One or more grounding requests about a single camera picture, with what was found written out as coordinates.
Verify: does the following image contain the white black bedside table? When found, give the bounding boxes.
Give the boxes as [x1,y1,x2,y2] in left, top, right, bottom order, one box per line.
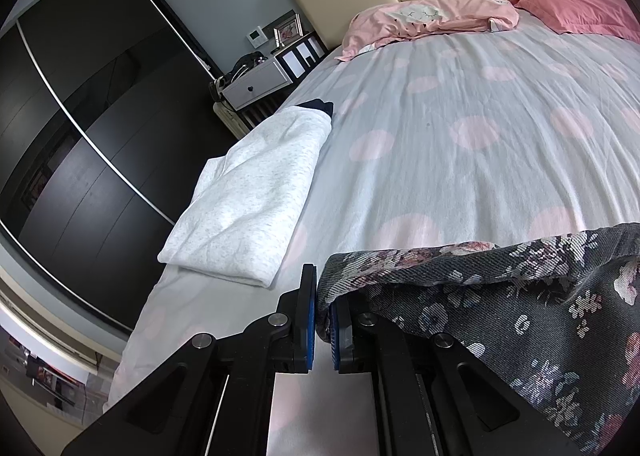
[220,34,328,124]

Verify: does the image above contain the grey pink-dotted bed sheet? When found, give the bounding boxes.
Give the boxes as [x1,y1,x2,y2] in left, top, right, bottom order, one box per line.
[102,19,640,456]

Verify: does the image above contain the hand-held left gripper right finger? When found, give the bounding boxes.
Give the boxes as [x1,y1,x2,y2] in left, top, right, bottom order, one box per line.
[327,293,586,456]

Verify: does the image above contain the light pink printed pillow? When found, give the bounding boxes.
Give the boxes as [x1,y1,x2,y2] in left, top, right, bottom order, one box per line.
[336,0,521,62]

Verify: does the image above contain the black cable bundle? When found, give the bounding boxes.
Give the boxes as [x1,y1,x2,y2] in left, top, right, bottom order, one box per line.
[230,51,266,80]

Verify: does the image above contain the folded white garment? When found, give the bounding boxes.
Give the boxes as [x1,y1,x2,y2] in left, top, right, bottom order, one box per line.
[157,99,335,289]

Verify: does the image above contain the white radiator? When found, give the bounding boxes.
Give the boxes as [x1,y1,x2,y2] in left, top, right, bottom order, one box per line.
[212,101,251,139]

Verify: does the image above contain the dark pink pillow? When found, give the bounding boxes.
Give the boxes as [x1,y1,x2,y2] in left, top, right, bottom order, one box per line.
[510,0,640,42]

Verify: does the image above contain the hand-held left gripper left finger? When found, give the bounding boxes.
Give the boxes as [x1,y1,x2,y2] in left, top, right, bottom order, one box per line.
[60,263,318,456]

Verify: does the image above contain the dark floral pants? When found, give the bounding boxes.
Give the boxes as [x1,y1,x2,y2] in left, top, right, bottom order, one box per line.
[316,222,640,456]

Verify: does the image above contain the black sliding wardrobe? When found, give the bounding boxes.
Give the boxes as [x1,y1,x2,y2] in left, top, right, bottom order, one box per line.
[0,0,236,337]

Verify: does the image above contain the silver photo frame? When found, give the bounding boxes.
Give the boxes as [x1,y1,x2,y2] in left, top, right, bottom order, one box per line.
[272,14,303,50]

